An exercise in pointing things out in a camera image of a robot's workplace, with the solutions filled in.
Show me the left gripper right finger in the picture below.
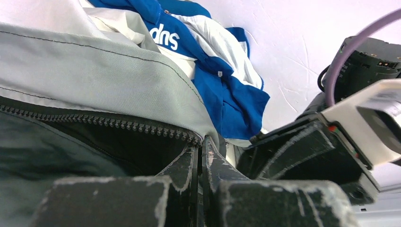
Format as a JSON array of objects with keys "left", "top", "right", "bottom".
[{"left": 202, "top": 136, "right": 358, "bottom": 227}]

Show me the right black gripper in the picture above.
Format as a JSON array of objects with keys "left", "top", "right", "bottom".
[{"left": 237, "top": 114, "right": 380, "bottom": 205}]

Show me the grey black zip jacket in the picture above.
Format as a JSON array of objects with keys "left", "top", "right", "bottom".
[{"left": 0, "top": 23, "right": 218, "bottom": 227}]

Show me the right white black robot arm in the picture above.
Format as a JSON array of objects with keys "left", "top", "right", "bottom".
[{"left": 237, "top": 38, "right": 401, "bottom": 205}]

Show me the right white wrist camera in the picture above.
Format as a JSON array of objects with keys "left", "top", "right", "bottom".
[{"left": 322, "top": 79, "right": 401, "bottom": 166}]

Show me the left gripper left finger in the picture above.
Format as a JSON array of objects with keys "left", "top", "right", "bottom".
[{"left": 31, "top": 146, "right": 198, "bottom": 227}]

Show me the blue white jacket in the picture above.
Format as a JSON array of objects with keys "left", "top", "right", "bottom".
[{"left": 81, "top": 0, "right": 270, "bottom": 147}]

